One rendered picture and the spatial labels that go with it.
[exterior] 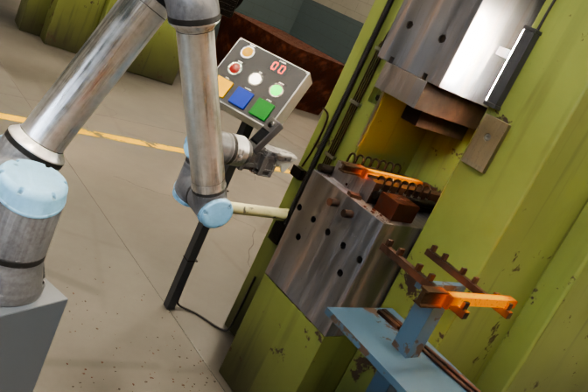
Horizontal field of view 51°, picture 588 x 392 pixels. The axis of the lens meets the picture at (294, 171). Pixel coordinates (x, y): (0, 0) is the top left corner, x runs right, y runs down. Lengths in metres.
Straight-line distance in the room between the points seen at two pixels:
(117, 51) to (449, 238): 1.19
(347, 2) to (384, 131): 8.80
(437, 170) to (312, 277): 0.71
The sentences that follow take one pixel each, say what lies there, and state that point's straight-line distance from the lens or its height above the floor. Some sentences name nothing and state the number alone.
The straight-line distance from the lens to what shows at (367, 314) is 1.92.
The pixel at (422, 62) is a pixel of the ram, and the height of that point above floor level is 1.41.
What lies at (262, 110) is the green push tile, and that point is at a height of 1.01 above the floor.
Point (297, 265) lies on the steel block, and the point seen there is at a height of 0.59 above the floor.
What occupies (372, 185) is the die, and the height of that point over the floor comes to 0.98.
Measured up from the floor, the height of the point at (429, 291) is 0.96.
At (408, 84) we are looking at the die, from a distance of 2.08.
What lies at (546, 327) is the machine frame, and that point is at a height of 0.76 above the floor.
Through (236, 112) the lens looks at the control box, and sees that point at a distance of 2.36.
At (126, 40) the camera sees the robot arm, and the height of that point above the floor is 1.19.
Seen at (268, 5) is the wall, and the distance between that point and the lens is 11.58.
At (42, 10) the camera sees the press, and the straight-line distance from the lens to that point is 6.90.
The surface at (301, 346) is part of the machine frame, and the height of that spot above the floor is 0.37.
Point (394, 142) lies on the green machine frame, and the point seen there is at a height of 1.08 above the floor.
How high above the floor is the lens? 1.43
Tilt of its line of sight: 15 degrees down
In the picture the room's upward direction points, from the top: 25 degrees clockwise
